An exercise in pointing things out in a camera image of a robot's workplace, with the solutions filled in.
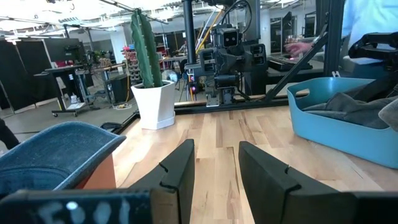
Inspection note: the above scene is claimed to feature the black jointed robot arm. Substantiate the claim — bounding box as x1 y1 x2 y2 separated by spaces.
348 31 398 104

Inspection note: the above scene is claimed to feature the black table edge rail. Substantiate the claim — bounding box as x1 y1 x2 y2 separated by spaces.
173 95 290 115

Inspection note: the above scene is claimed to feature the black table side rail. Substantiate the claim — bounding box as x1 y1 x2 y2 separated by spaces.
111 110 141 135

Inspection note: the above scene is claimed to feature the blue denim cap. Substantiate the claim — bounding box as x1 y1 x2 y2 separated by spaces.
0 121 127 196

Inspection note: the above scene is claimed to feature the orange plastic bin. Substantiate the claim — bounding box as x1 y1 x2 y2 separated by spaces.
73 153 118 190

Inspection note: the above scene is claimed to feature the yellow diagonal pole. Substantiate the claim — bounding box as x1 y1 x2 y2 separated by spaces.
195 8 223 54

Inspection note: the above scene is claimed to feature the person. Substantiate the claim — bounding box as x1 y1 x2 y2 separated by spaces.
341 0 398 48

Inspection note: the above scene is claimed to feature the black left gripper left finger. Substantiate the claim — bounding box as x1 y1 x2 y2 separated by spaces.
128 138 197 224

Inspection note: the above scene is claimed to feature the black keyboard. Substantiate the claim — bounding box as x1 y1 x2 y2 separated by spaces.
267 55 313 72

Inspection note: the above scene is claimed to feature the small round fan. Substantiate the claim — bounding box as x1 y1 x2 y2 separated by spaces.
161 68 179 83

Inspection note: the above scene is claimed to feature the yellow cable coil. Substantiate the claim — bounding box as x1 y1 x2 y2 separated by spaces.
112 102 133 111

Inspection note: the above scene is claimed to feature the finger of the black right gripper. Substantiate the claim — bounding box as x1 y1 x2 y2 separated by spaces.
199 47 217 75
249 43 268 67

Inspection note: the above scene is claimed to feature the tall green cactus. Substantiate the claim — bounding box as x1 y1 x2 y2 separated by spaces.
129 9 164 89

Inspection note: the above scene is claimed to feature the black diagonal frame strut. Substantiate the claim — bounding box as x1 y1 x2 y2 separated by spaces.
265 30 329 102

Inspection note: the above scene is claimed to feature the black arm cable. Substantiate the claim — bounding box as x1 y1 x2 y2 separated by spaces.
220 0 253 34

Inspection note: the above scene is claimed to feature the wooden workbench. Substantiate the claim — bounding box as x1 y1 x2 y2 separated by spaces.
75 61 127 104

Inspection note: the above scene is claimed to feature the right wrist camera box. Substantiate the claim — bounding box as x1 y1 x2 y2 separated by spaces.
221 27 241 49

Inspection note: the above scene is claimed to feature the black monitor screen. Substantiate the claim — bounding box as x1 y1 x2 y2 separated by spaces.
43 37 86 63

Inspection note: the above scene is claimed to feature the black floor cable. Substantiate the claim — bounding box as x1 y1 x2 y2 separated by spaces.
99 121 126 132

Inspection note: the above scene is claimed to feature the black partition panel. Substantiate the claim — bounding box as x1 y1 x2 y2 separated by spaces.
0 39 57 112

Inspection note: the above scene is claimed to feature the black round frame pole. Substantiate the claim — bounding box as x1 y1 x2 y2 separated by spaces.
181 0 198 65

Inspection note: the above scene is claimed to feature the black box cabinet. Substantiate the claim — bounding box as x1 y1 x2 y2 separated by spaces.
105 73 132 104

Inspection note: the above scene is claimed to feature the red parts shelf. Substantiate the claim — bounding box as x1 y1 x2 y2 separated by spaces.
122 45 141 85

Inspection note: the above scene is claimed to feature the black square frame post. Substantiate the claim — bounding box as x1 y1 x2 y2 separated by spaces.
322 0 346 77

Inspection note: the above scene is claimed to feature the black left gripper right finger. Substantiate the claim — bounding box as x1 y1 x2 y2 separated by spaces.
238 141 398 224

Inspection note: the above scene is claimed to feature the black wheeled monitor cart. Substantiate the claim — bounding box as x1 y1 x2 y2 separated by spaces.
33 65 91 118

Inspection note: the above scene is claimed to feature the person's hand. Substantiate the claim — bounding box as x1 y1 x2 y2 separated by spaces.
284 41 313 58

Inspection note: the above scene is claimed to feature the blue plastic bin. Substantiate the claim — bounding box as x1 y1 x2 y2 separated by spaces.
286 77 398 170

